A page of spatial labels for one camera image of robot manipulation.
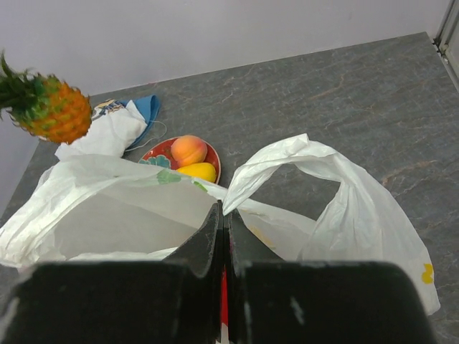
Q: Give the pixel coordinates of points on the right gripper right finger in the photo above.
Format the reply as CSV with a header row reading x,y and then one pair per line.
x,y
271,300

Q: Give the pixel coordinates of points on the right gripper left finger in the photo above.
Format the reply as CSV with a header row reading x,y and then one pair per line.
x,y
174,300

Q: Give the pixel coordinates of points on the red bell pepper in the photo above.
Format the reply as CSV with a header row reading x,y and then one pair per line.
x,y
224,313

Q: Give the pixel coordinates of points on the white plastic bag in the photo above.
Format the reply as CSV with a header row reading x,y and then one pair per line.
x,y
101,207

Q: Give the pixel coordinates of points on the orange pineapple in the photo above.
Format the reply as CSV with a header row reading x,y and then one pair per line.
x,y
44,105

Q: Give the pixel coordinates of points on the yellow mango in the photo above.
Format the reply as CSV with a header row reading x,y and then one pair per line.
x,y
205,171

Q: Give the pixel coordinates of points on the patterned fruit plate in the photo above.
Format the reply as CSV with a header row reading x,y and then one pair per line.
x,y
160,155

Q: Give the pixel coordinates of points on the peach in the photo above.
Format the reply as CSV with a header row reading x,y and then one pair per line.
x,y
188,149

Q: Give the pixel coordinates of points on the white printed t-shirt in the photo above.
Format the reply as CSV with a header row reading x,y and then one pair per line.
x,y
117,126

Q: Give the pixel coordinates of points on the right aluminium corner post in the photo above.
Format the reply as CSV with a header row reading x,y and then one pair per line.
x,y
446,42

